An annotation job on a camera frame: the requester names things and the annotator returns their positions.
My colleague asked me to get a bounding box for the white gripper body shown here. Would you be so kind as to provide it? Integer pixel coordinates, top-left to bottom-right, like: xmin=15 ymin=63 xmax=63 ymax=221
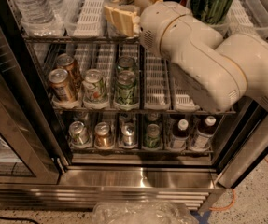
xmin=140 ymin=2 xmax=191 ymax=60

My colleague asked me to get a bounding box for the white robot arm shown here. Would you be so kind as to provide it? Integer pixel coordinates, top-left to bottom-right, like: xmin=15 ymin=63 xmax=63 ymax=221
xmin=104 ymin=0 xmax=268 ymax=113

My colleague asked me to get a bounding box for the green can rear middle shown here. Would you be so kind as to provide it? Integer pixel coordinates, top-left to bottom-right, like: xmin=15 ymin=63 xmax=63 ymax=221
xmin=116 ymin=56 xmax=136 ymax=73

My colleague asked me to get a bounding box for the tall green can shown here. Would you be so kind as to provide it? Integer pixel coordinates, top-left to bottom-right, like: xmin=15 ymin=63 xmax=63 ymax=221
xmin=190 ymin=0 xmax=233 ymax=24

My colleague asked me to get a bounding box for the green can front middle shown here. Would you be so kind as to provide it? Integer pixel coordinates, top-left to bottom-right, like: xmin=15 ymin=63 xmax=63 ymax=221
xmin=114 ymin=70 xmax=138 ymax=105

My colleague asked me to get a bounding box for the gold can rear left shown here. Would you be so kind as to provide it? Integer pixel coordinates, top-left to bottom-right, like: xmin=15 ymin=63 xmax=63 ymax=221
xmin=55 ymin=53 xmax=82 ymax=90

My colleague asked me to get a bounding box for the white green patterned can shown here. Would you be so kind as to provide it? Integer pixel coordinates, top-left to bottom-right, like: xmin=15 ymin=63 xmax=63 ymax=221
xmin=82 ymin=69 xmax=107 ymax=103

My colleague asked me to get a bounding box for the gold can front left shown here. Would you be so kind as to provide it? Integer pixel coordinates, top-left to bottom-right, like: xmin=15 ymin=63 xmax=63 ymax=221
xmin=48 ymin=68 xmax=77 ymax=102

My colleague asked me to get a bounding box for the stainless steel display fridge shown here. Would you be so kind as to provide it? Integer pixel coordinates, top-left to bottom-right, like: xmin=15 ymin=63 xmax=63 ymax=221
xmin=0 ymin=0 xmax=268 ymax=212

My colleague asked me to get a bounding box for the small gold can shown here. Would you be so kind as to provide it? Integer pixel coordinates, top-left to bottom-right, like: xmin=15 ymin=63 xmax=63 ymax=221
xmin=94 ymin=122 xmax=111 ymax=147

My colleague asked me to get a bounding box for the small green can bottom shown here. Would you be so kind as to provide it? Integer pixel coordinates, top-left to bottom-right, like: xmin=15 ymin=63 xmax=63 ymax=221
xmin=143 ymin=124 xmax=161 ymax=149

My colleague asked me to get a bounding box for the small green silver can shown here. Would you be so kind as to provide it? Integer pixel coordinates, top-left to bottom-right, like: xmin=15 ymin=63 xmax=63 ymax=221
xmin=69 ymin=121 xmax=90 ymax=146

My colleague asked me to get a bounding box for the left glass fridge door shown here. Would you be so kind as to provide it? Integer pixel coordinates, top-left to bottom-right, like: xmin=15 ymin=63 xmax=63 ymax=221
xmin=0 ymin=0 xmax=61 ymax=185

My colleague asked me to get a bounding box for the clear water bottle front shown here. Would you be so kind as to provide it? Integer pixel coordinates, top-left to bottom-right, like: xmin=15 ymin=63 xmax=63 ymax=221
xmin=14 ymin=0 xmax=54 ymax=24

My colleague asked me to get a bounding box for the brown bottle white cap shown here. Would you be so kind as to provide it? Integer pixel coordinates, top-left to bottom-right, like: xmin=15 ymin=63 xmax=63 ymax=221
xmin=170 ymin=119 xmax=189 ymax=149

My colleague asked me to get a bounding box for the brown bottle right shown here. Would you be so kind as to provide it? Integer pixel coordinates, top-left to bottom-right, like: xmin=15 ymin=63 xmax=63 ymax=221
xmin=190 ymin=116 xmax=217 ymax=150

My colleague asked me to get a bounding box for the clear plastic bag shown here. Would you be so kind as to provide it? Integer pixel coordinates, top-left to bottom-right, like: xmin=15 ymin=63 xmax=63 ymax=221
xmin=92 ymin=202 xmax=199 ymax=224

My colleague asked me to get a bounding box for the blue tape on floor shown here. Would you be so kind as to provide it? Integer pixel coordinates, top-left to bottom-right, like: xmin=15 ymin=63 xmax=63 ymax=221
xmin=191 ymin=211 xmax=212 ymax=224

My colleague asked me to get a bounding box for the black cable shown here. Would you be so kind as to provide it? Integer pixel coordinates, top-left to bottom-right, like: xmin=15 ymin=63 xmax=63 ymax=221
xmin=0 ymin=204 xmax=41 ymax=224

